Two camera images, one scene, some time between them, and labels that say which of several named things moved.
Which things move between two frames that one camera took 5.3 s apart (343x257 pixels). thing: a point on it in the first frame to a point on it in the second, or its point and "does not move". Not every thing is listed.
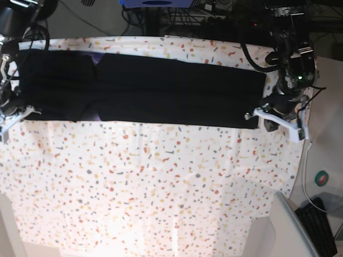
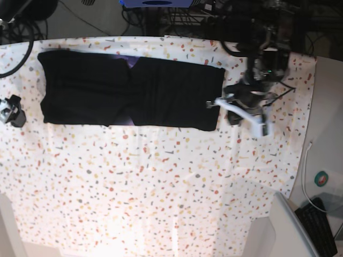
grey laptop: (292, 239) does not move
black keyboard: (317, 228) does not move
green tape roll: (321, 178) does not move
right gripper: (283, 105) to (252, 95)
